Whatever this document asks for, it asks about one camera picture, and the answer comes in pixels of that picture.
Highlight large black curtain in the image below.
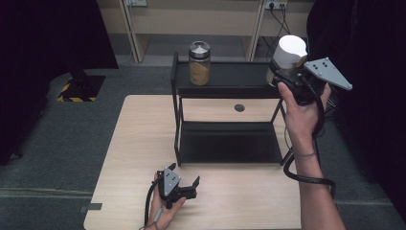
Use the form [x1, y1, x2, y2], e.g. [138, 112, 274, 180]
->
[0, 0, 119, 166]

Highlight person's left hand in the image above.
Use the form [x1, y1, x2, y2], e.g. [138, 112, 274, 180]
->
[144, 172, 188, 230]

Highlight person's right hand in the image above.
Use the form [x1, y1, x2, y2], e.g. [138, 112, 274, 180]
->
[276, 80, 332, 155]

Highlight white power strip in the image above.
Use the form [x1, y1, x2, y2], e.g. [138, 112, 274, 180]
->
[264, 0, 288, 11]

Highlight glass jar with silver lid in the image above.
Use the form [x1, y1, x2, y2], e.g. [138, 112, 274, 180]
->
[188, 39, 212, 87]

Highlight white wall socket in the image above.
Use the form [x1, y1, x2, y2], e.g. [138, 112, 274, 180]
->
[124, 0, 148, 8]

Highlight black curtain with stands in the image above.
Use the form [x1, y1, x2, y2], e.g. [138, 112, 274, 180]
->
[305, 0, 406, 222]

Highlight black stand base hazard tape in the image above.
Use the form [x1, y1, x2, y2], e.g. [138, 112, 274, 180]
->
[56, 70, 106, 104]

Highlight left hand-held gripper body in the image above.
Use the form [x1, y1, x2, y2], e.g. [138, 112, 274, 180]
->
[157, 168, 197, 211]

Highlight black hanging power cables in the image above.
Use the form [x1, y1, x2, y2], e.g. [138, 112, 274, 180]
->
[261, 3, 293, 62]

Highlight grey floor tape strip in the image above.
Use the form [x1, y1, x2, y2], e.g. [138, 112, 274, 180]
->
[79, 202, 103, 214]

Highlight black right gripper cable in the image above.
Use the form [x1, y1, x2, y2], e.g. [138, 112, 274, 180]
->
[282, 75, 336, 201]

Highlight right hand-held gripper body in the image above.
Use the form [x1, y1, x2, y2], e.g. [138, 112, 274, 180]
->
[280, 57, 354, 106]

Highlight black two-tier metal rack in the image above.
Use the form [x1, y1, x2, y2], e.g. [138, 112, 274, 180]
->
[169, 51, 320, 168]

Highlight beige shelving unit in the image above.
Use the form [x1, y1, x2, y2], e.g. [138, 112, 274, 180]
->
[95, 0, 315, 63]

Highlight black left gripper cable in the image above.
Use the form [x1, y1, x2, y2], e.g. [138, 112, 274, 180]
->
[143, 176, 163, 230]

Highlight white plastic jar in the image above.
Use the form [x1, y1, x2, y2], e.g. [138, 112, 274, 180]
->
[265, 34, 309, 88]

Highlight bundle of floor cables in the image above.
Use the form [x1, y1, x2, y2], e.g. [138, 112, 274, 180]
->
[325, 85, 340, 128]

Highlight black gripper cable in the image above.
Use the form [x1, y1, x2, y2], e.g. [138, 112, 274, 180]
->
[143, 176, 163, 230]
[282, 75, 336, 201]

